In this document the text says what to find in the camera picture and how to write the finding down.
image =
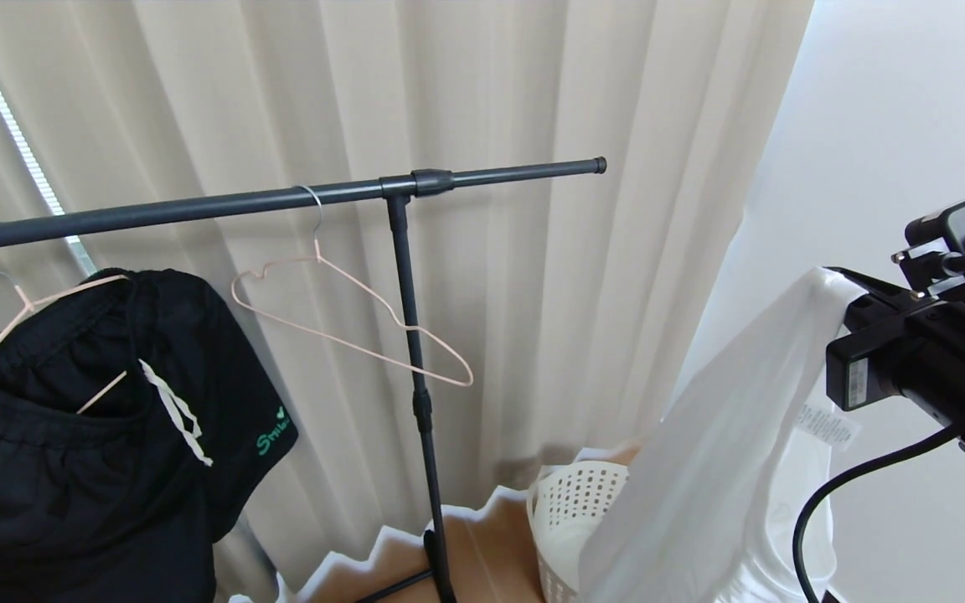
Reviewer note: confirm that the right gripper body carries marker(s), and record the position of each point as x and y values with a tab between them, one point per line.
918	368

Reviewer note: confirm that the white garment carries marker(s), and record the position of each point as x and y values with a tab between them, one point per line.
700	469

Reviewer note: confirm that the black garment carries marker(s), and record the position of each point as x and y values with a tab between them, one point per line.
72	469

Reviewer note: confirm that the white laundry basket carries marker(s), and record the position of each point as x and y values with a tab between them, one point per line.
575	502

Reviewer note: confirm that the black clothes rack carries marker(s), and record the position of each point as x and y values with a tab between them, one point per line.
198	204

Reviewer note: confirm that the beige curtain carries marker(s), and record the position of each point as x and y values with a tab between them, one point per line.
491	84

